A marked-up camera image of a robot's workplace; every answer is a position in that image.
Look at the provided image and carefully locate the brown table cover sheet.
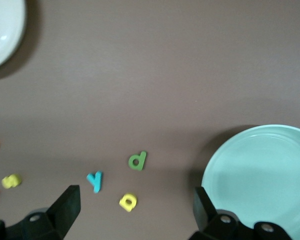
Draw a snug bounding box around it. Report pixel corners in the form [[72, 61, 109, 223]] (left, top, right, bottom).
[[0, 0, 300, 240]]

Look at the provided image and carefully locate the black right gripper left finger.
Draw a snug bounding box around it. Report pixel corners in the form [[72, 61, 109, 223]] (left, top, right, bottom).
[[0, 185, 81, 240]]

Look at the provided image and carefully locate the yellow letter s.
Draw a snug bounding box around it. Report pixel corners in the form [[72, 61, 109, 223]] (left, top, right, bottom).
[[1, 173, 23, 189]]

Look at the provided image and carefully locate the green plate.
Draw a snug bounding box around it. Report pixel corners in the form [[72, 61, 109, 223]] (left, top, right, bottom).
[[201, 124, 300, 240]]

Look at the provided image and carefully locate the beige plate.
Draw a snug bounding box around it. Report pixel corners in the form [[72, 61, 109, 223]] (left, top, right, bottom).
[[0, 0, 27, 72]]

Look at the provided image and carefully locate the teal letter y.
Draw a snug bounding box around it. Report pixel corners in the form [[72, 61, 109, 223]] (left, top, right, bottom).
[[86, 170, 103, 194]]

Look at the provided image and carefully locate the yellow letter a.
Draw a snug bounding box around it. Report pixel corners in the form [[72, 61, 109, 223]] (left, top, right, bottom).
[[118, 193, 138, 213]]

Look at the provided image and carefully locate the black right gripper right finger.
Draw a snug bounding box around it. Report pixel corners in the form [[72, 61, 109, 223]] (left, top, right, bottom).
[[188, 186, 294, 240]]

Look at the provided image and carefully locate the green letter p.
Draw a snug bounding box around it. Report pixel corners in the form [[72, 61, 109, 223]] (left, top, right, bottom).
[[127, 150, 148, 172]]

